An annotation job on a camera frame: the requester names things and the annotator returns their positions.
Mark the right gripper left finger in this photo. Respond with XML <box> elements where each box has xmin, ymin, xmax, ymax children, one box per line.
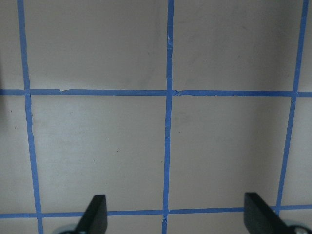
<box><xmin>73</xmin><ymin>195</ymin><xmax>108</xmax><ymax>234</ymax></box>

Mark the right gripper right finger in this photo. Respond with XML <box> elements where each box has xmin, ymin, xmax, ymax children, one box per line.
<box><xmin>244</xmin><ymin>193</ymin><xmax>293</xmax><ymax>234</ymax></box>

